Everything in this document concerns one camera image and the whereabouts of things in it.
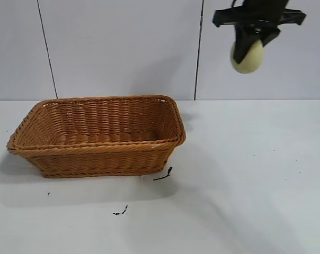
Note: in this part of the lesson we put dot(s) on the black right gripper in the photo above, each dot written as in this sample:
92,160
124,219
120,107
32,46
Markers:
258,14

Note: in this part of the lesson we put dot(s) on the pale yellow egg yolk pastry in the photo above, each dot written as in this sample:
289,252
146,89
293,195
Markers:
251,59

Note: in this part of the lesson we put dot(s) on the brown woven wicker basket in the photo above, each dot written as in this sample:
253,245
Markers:
96,156

